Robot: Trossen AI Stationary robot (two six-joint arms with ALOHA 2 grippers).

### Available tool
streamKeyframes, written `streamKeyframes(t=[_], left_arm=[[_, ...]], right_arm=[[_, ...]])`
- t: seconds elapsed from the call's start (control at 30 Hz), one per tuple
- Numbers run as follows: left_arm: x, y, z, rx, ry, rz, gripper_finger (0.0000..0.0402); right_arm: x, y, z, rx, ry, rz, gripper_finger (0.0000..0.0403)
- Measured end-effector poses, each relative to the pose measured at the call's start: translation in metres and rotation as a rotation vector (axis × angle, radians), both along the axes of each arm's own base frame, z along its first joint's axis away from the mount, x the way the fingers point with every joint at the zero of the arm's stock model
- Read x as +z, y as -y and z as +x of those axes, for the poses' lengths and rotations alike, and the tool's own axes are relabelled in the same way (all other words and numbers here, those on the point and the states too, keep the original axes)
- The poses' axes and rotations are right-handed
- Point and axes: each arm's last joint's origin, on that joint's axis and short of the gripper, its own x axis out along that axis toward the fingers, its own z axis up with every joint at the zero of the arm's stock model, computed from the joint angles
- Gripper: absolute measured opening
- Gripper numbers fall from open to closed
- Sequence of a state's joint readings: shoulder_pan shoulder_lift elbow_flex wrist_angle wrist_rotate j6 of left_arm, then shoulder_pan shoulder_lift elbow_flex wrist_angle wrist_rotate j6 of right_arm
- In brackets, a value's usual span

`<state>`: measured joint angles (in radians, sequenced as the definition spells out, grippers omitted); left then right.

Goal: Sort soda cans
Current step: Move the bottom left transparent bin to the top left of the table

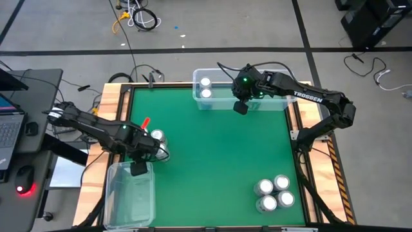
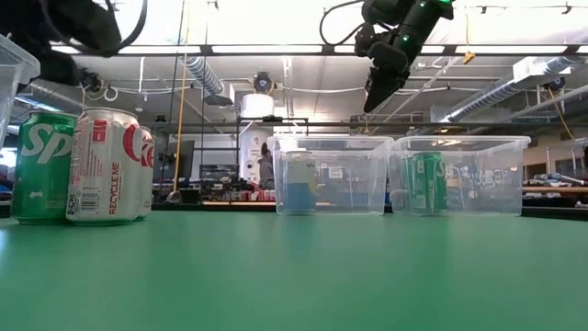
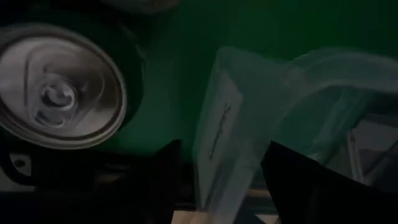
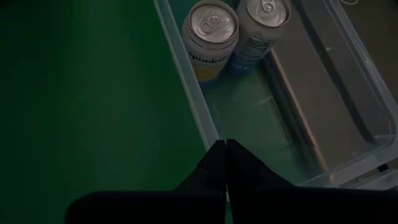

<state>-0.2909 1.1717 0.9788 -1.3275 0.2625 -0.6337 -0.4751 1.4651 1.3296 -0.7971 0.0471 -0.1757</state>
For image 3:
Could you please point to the clear plastic bin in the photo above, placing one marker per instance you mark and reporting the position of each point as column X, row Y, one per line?
column 236, row 124

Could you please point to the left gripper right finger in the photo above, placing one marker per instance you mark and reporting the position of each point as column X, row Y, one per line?
column 298, row 177

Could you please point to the silver Diet Coke can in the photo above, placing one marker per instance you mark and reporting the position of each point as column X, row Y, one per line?
column 140, row 5

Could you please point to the green Sprite can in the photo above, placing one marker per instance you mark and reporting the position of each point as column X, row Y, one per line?
column 59, row 87

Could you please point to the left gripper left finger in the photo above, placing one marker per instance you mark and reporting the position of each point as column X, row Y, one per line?
column 169, row 177

